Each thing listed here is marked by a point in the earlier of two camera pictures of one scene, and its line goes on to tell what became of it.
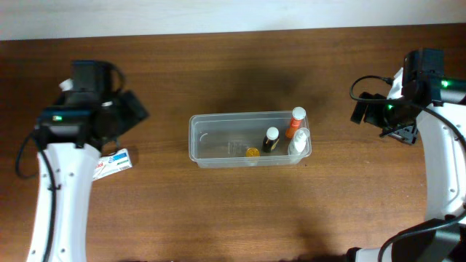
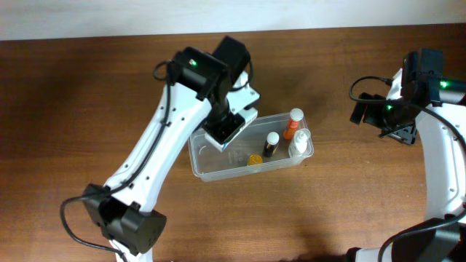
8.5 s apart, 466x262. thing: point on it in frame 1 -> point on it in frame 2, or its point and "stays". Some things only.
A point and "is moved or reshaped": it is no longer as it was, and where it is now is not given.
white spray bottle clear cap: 301,146 stays
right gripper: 364,110 stays
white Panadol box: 112,163 -> 249,117
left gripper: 131,107 -> 224,130
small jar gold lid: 252,152 -> 255,159
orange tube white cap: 298,113 stays
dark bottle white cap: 271,140 is moved or reshaped
